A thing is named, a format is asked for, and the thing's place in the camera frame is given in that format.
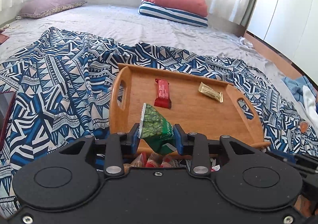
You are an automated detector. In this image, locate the pink white pastry packet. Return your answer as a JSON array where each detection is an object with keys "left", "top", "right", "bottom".
[{"left": 130, "top": 152, "right": 148, "bottom": 168}]

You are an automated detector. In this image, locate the green pea snack packet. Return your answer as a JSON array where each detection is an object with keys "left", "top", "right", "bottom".
[{"left": 138, "top": 103, "right": 177, "bottom": 155}]

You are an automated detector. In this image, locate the red chocolate bar wrapper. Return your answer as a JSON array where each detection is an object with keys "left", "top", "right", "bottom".
[{"left": 154, "top": 79, "right": 171, "bottom": 109}]

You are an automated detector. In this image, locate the gold foil snack packet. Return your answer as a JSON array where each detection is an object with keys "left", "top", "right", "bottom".
[{"left": 198, "top": 82, "right": 223, "bottom": 103}]

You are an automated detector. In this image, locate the red clear cracker packet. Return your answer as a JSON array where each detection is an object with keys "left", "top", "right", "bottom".
[{"left": 145, "top": 153, "right": 175, "bottom": 168}]

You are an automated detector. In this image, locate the wooden serving tray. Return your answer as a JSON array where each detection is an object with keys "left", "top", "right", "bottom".
[{"left": 110, "top": 64, "right": 270, "bottom": 149}]

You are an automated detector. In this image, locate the light blue cloth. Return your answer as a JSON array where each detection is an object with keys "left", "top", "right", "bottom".
[{"left": 282, "top": 75, "right": 317, "bottom": 105}]

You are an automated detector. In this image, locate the blue white patterned blanket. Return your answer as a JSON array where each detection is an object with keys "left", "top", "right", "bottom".
[{"left": 1, "top": 27, "right": 317, "bottom": 217}]

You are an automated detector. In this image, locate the dark smartphone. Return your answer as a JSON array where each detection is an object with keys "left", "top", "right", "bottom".
[{"left": 0, "top": 91, "right": 16, "bottom": 150}]

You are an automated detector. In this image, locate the striped blue white pillow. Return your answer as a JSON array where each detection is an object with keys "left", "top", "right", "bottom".
[{"left": 138, "top": 1, "right": 208, "bottom": 27}]

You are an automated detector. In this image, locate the red pillow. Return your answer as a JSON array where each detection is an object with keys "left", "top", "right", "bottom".
[{"left": 143, "top": 0, "right": 208, "bottom": 17}]

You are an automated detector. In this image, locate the mauve floral pillow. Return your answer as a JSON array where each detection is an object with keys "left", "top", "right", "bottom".
[{"left": 16, "top": 0, "right": 85, "bottom": 19}]

